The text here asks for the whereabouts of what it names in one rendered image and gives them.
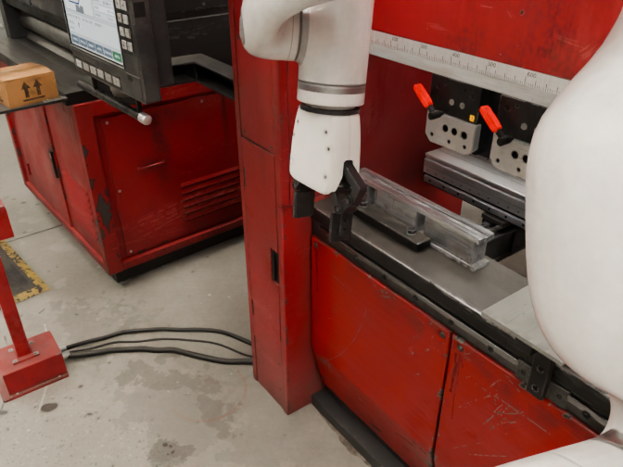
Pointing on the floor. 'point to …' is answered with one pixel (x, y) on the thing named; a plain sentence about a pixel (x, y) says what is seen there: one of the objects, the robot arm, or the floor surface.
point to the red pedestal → (37, 374)
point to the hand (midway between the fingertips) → (321, 220)
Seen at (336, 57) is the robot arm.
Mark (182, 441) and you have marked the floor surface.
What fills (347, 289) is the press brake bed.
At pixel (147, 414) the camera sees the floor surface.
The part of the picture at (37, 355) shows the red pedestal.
